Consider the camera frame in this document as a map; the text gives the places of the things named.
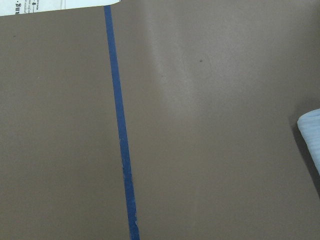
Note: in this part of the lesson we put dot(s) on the light blue button shirt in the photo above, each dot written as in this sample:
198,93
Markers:
309,127

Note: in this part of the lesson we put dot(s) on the clear plastic bag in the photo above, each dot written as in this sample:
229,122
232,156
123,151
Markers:
18,7

